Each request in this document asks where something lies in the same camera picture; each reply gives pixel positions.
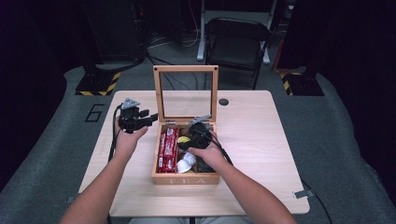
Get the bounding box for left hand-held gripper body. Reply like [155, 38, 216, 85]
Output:
[118, 97, 151, 134]

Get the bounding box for black stand striped base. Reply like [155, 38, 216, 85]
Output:
[278, 66, 325, 97]
[75, 55, 121, 97]

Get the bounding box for right hand-held gripper cable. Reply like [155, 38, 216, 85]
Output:
[199, 130, 234, 166]

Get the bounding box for red packets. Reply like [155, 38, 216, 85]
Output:
[157, 127, 179, 174]

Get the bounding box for hand-held gripper cable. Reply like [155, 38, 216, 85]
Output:
[106, 104, 124, 164]
[199, 130, 234, 166]

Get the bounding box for black floor cable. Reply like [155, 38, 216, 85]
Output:
[300, 179, 333, 224]

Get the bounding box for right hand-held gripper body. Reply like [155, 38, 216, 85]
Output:
[186, 114, 217, 150]

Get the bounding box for white capsule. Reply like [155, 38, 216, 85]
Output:
[176, 160, 192, 175]
[181, 151, 197, 166]

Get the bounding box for black folding chair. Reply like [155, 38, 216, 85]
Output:
[204, 17, 273, 91]

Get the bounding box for person's right hand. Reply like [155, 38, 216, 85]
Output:
[187, 130, 231, 173]

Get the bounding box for wooden tea box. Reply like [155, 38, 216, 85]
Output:
[151, 64, 221, 186]

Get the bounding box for dark packets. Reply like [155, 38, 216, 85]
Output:
[195, 155, 217, 174]

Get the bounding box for left hand-held gripper cable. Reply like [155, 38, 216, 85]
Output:
[106, 104, 124, 164]

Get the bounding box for black floor cables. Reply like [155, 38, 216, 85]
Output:
[144, 50, 200, 91]

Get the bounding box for black cabinet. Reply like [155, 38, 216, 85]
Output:
[78, 0, 148, 63]

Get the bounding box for person's lap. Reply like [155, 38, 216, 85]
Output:
[129, 216, 254, 224]

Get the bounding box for person's left hand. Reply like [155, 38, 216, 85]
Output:
[113, 116, 149, 161]

